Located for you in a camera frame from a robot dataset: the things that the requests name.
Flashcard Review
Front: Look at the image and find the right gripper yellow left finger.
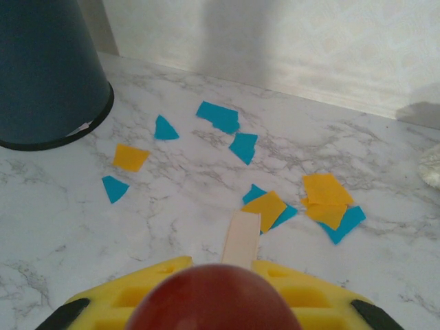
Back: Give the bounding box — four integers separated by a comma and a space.
34, 255, 193, 330

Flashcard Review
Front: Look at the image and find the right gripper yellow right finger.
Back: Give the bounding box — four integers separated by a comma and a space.
252, 260, 406, 330

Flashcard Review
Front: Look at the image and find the cream hand brush red-tipped handle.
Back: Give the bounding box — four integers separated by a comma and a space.
125, 210, 300, 330

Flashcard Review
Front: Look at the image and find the yellow paper scrap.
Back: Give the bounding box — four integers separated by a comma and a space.
300, 197, 348, 231
112, 143, 151, 172
301, 173, 355, 207
240, 190, 288, 234

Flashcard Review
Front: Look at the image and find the blue triangular paper scrap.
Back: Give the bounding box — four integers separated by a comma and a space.
153, 114, 180, 141

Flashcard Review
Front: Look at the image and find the dark blue trash bin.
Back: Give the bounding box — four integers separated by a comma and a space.
0, 0, 115, 152

